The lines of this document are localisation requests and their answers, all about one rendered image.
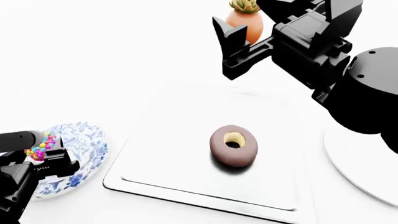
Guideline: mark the succulent in orange pot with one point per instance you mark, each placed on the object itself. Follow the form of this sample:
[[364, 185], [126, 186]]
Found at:
[[248, 25]]

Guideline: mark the white rectangular tray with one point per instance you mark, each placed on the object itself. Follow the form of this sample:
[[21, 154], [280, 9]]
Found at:
[[186, 151]]

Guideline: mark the chocolate glazed donut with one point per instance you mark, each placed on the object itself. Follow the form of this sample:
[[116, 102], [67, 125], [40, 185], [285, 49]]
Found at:
[[233, 156]]

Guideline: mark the blue floral porcelain plate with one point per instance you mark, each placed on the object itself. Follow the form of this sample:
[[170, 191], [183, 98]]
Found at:
[[90, 149]]

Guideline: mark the colourful candy sprinkle donut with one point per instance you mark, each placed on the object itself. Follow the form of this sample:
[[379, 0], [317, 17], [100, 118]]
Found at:
[[42, 147]]

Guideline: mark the plain white round plate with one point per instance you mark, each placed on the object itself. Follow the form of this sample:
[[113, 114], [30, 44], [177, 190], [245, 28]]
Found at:
[[363, 168]]

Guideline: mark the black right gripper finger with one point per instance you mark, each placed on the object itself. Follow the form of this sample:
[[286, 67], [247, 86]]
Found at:
[[231, 42], [286, 8]]

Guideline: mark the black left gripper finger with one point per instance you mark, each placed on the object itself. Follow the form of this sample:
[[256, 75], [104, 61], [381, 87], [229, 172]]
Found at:
[[18, 141], [62, 163]]

